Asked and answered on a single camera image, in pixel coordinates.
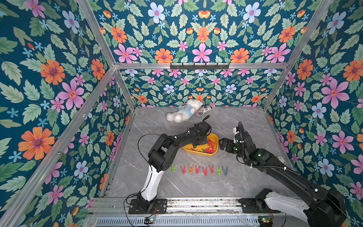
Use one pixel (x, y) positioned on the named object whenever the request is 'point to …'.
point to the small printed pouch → (203, 109)
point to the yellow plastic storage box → (200, 150)
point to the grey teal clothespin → (225, 171)
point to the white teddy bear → (185, 111)
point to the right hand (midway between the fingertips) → (224, 142)
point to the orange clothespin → (191, 169)
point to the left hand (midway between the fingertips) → (205, 140)
